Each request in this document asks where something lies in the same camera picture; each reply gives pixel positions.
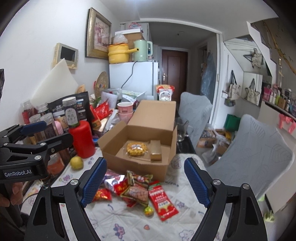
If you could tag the grey covered near chair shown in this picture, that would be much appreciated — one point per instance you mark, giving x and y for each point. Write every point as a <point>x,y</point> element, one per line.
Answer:
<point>258,156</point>

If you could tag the pink paper cups stack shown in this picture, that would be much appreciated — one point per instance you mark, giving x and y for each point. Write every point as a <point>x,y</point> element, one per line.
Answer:
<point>125,111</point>

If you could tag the glass mug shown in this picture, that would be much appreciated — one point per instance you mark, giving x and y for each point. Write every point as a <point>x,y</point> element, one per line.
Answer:
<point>183,128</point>

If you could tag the black coffee bag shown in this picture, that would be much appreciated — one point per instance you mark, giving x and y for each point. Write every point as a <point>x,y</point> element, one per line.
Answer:
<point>83,108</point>

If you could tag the white foam board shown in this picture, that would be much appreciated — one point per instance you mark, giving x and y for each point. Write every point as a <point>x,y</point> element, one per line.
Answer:
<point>59,83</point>

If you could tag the yellow cooking pot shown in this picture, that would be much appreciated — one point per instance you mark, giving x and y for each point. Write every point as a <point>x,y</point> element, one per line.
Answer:
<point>120,53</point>

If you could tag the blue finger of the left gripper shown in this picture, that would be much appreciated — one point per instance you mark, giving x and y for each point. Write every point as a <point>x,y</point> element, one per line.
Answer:
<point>32,128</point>

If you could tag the small round gold candy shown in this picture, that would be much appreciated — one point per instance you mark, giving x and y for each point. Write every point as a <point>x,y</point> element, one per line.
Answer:
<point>148,211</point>

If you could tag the gold rectangular snack bar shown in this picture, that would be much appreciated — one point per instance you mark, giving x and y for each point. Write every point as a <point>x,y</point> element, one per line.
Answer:
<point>155,150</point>

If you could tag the yellow-green lemon fruit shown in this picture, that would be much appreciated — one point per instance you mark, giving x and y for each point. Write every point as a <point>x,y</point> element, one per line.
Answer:
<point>76,163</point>

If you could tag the green bag on floor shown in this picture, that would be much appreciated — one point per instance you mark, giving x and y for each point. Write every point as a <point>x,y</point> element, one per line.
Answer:
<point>232,123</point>

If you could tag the clear spice jar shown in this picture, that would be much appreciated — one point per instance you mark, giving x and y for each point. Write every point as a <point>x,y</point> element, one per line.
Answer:
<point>51,129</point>

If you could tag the dark-labelled jar on canister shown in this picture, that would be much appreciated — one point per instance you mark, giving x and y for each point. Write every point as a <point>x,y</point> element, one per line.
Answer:
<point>71,112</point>

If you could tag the white refrigerator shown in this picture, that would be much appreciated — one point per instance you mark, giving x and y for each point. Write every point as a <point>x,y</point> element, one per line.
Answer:
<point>139,77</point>

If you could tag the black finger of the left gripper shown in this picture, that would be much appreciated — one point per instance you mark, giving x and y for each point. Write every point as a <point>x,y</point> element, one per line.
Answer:
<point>59,143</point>

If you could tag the red plastic canister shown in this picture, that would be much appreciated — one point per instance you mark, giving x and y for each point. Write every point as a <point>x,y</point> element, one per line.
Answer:
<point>82,140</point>

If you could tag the red gold snack packet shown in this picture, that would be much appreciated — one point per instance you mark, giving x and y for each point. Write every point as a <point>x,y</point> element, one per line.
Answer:
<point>102,194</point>

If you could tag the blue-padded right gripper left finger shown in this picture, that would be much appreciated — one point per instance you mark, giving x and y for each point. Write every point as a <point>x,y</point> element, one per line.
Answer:
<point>45,220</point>

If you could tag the round woven trivet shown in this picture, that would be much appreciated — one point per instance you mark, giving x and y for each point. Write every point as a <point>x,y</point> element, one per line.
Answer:
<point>102,83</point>

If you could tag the green electric kettle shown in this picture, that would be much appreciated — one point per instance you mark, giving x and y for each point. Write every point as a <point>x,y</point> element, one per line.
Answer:
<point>145,49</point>

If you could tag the person's left hand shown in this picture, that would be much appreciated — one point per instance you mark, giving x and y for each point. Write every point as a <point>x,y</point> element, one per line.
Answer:
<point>16,196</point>

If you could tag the brown entrance door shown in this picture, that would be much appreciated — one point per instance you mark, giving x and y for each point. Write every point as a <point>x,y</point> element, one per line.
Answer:
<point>175,71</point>

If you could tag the yellow round cookie pack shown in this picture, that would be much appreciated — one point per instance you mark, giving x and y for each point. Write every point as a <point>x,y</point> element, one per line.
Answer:
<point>136,149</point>

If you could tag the red ketchup-style sachet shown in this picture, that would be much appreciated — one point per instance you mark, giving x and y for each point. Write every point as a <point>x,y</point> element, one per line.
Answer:
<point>162,204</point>

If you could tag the wall intercom panel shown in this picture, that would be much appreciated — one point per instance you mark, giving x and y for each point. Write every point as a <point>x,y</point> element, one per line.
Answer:
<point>69,54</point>

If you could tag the dark cereal snack bag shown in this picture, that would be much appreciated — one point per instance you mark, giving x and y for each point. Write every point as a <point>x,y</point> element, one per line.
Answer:
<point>137,189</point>

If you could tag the grey covered far chair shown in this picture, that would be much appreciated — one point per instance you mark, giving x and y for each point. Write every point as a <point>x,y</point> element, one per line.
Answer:
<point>197,110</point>

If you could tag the grey covered chair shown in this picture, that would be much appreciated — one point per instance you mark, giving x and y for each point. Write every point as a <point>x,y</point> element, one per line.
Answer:
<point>258,156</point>
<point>197,110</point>

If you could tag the gold framed picture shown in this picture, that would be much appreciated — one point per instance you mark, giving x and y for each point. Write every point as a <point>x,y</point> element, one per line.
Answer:
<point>98,35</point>

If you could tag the brown cardboard box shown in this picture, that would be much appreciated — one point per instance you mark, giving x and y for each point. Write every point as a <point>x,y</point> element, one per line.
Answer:
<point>153,120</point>

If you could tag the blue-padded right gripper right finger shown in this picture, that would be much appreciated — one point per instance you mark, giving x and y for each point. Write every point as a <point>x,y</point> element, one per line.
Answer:
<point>245,220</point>

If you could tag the silver purple snack pouch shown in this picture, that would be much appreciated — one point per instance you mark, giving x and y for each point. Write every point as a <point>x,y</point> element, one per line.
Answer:
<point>112,178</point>

